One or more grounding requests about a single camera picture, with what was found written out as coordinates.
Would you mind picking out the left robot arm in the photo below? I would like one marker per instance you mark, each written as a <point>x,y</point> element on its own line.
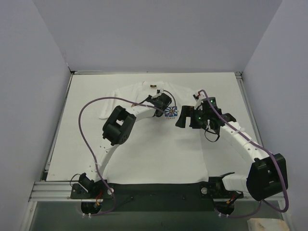
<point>116,131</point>

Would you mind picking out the beige foam block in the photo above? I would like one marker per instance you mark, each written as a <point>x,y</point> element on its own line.
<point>267,224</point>

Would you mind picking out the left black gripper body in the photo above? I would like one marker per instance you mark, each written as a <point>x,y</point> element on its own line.
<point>163,102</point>

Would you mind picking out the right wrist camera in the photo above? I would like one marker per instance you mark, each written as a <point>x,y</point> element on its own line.
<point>201,99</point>

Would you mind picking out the white t-shirt with flower print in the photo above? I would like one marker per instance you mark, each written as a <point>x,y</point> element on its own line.
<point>156,151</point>

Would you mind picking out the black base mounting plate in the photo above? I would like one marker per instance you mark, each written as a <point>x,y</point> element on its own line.
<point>98,197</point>

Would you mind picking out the aluminium front rail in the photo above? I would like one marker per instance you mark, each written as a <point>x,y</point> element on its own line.
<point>50,191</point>

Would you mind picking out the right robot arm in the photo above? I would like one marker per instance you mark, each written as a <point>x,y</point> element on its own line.
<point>267,173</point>

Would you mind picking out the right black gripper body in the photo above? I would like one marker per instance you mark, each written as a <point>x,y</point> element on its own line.
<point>188,116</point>

